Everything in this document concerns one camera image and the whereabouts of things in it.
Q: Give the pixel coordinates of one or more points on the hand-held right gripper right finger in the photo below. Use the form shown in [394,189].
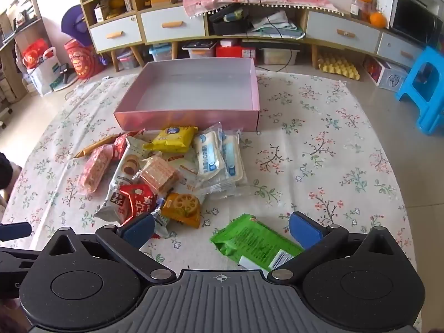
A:
[305,230]

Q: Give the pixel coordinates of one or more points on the white box red print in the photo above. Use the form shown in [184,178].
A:
[392,78]

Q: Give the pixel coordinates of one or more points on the green snack packet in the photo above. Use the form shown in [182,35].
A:
[249,239]

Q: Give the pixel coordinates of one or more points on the blue plastic stool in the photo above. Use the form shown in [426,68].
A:
[430,111]

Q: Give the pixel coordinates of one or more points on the red gift bag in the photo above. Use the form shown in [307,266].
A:
[81,60]

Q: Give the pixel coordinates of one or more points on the small red snack packet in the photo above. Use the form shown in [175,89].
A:
[119,144]

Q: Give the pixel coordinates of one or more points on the swirl cake roll packet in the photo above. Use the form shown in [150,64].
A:
[119,184]

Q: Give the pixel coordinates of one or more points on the yellow egg tray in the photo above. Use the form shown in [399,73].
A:
[338,66]

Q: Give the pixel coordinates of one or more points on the purple hat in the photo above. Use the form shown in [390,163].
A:
[71,20]

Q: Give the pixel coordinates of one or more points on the brown stick snack packet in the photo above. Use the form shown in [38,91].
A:
[93,146]

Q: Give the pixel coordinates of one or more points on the pink wafer packet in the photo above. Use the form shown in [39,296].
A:
[158,177]

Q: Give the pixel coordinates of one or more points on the cream bread packet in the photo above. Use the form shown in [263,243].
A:
[187,173]

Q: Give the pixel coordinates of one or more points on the yellow snack packet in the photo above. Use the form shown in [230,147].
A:
[171,138]

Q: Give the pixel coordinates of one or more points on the small white box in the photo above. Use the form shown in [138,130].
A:
[100,14]

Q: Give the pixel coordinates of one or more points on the white bread packet blue label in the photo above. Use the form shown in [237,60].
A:
[234,159]
[208,156]

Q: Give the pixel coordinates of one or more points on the orange lotus root packet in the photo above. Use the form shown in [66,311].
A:
[182,208]

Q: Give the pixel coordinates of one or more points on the red plastic bag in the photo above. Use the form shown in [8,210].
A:
[34,53]

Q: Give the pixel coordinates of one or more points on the dark cloth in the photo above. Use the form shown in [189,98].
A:
[5,171]

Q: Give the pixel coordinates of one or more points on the pile of papers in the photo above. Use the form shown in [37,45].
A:
[277,20]

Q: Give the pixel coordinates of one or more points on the wooden desk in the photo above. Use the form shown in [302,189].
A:
[20,31]

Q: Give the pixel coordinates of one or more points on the pink cardboard box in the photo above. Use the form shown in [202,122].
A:
[194,119]

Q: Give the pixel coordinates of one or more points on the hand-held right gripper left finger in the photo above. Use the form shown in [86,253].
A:
[138,230]

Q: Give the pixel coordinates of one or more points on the small white green packet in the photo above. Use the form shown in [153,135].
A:
[163,223]

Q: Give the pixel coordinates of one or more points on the clear bin blue lid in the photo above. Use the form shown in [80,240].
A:
[161,53]

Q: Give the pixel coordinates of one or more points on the black microwave oven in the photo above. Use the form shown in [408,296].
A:
[412,20]

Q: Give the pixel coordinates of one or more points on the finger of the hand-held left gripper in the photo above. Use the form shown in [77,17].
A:
[14,258]
[14,231]

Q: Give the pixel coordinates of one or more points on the white plastic bag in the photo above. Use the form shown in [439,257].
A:
[43,76]

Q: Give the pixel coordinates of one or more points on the black case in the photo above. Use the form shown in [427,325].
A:
[229,27]

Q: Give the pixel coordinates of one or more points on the clear plastic bin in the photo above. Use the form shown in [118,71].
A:
[277,57]

